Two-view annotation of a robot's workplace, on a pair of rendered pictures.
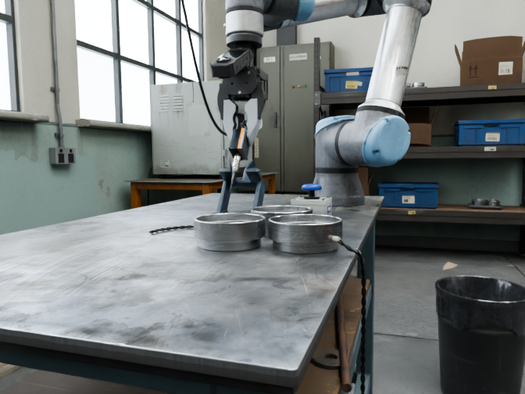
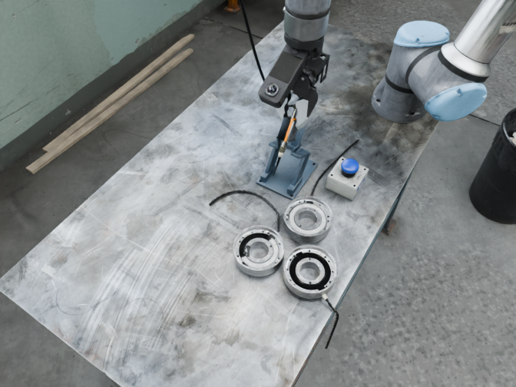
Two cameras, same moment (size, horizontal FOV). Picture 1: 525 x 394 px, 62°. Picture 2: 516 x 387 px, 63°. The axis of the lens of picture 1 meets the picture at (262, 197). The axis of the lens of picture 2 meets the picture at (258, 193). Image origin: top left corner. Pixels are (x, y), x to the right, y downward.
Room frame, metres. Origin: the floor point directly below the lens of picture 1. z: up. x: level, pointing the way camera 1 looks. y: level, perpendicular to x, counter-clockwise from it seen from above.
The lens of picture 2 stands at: (0.23, -0.07, 1.59)
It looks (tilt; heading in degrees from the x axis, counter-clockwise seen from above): 53 degrees down; 16
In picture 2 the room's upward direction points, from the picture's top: 1 degrees counter-clockwise
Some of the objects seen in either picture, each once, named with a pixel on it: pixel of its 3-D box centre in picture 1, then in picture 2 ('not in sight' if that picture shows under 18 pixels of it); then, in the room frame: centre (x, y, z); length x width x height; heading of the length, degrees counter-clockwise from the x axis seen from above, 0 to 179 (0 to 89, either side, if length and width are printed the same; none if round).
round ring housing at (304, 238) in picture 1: (305, 233); (309, 272); (0.62, -0.06, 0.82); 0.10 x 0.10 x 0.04
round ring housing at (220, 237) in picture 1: (230, 231); (259, 252); (0.64, 0.05, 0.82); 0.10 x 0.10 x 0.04
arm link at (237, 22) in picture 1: (243, 28); (304, 20); (0.90, 0.04, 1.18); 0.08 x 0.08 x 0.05
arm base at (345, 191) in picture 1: (336, 185); (404, 89); (1.20, -0.20, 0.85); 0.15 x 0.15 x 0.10
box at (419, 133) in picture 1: (408, 126); not in sight; (4.09, -1.35, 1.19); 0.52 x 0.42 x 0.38; 72
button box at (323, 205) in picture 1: (312, 208); (348, 176); (0.88, -0.10, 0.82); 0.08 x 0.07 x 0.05; 162
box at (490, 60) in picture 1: (488, 65); not in sight; (3.88, -1.97, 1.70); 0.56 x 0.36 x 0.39; 67
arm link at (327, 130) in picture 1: (338, 142); (418, 53); (1.19, -0.21, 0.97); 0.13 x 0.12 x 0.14; 30
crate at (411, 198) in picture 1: (408, 195); not in sight; (4.10, -1.37, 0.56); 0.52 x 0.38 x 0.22; 69
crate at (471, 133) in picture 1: (487, 134); not in sight; (3.90, -1.99, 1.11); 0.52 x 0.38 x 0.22; 72
